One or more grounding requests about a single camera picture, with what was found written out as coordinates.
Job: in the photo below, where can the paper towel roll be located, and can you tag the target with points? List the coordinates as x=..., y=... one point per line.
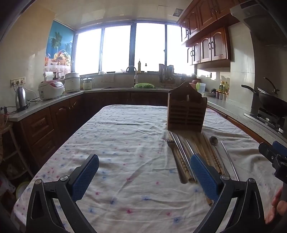
x=48, y=76

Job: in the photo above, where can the large white rice cooker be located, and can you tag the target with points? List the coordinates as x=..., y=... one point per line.
x=72, y=82

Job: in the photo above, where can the curved steel faucet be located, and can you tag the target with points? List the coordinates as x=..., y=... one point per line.
x=133, y=70

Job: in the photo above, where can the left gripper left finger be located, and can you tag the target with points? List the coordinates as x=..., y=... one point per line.
x=42, y=214

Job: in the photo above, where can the tropical fruit poster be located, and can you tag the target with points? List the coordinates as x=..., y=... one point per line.
x=59, y=49

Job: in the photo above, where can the green sink basket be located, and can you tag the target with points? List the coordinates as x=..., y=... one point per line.
x=144, y=86

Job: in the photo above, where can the yellow oil bottle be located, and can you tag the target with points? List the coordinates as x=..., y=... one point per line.
x=224, y=87

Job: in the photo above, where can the upper wooden cabinets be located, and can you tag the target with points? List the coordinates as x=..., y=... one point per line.
x=204, y=32

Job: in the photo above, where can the range hood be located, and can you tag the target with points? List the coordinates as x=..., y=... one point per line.
x=259, y=17

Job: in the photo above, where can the person right hand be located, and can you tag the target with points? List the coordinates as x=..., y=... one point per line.
x=277, y=207

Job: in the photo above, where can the wall power outlet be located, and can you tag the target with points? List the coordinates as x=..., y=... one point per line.
x=17, y=81

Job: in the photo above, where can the curved steel utensil handle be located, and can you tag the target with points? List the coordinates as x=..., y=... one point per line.
x=231, y=162

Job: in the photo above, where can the steel electric kettle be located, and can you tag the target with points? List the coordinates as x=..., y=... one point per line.
x=20, y=99

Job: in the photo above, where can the white floral tablecloth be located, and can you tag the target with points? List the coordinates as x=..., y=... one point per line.
x=137, y=186

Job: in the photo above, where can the wooden utensil holder box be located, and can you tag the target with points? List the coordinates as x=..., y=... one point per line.
x=186, y=109

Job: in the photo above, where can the steel chopstick on table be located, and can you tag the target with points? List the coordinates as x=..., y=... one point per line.
x=188, y=148

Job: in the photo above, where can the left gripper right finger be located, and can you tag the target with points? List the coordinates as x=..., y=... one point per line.
x=248, y=212

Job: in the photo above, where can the white jug green lid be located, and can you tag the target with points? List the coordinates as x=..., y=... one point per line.
x=200, y=87

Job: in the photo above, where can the red white rice cooker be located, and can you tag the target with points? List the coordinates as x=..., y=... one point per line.
x=50, y=89

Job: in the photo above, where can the metal spoon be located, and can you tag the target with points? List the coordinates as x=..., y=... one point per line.
x=214, y=141

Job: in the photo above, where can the black wok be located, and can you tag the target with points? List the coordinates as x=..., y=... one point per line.
x=270, y=102

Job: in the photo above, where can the gas stove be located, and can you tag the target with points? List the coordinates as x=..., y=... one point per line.
x=269, y=120

